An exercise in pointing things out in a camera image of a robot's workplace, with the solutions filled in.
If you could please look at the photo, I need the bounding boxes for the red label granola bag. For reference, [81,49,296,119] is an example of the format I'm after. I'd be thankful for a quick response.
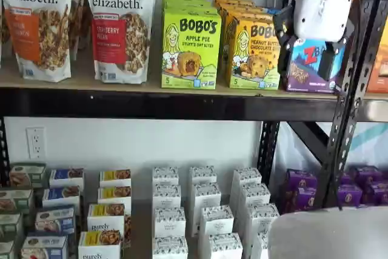
[84,0,157,85]

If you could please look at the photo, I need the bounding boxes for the white perforated gripper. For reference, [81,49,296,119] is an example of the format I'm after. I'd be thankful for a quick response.
[272,0,356,81]

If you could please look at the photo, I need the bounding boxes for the wooden shelf board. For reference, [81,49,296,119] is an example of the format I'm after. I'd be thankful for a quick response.
[362,90,388,102]
[0,49,345,101]

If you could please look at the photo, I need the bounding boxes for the green Bobo's apple pie box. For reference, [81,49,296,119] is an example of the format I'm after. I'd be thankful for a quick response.
[162,0,215,10]
[160,6,221,90]

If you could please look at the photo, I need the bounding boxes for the white granola bag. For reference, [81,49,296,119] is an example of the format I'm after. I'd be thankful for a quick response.
[69,0,92,61]

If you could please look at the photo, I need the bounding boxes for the white wall outlet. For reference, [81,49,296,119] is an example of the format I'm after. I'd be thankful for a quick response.
[26,126,47,160]

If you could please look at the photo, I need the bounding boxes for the black metal shelf rack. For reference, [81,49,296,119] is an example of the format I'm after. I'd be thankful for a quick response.
[338,0,388,181]
[0,0,383,208]

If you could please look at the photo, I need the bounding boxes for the green label oatmeal box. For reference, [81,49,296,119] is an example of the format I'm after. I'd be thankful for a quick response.
[0,239,16,259]
[8,163,47,189]
[0,187,35,215]
[0,212,24,241]

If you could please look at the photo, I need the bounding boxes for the white patterned cartons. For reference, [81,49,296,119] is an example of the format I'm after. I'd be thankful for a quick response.
[0,164,283,259]

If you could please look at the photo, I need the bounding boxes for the white patterned pantry box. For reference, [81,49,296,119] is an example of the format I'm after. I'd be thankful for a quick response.
[152,166,180,187]
[239,182,272,210]
[152,183,182,210]
[189,165,218,186]
[206,232,244,259]
[154,206,187,238]
[252,230,271,259]
[199,204,235,237]
[246,203,281,237]
[232,167,263,199]
[152,235,189,259]
[191,182,222,211]

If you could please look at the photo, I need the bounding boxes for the blue purple Zbar box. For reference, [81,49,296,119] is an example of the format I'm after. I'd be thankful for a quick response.
[284,36,346,93]
[262,5,292,18]

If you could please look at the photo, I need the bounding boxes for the yellow label oatmeal box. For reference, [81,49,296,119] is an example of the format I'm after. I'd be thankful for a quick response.
[87,203,126,233]
[78,230,122,259]
[99,168,132,189]
[97,185,133,208]

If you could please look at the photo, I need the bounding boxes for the orange label granola bag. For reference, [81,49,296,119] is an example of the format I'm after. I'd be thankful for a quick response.
[0,0,74,82]

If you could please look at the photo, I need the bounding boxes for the blue label oatmeal box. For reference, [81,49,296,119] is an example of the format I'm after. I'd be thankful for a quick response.
[42,185,81,212]
[20,235,69,259]
[48,167,85,189]
[35,205,76,236]

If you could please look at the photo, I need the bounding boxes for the large orange box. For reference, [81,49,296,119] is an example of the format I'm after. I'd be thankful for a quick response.
[365,33,388,93]

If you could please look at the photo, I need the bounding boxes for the purple snack box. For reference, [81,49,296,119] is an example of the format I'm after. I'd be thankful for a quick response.
[352,165,383,186]
[279,184,318,215]
[337,183,364,209]
[286,169,318,190]
[367,180,388,207]

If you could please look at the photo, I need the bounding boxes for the yellow Bobo's peanut butter box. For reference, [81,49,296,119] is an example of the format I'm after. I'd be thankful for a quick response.
[219,4,269,79]
[226,15,281,90]
[212,0,255,10]

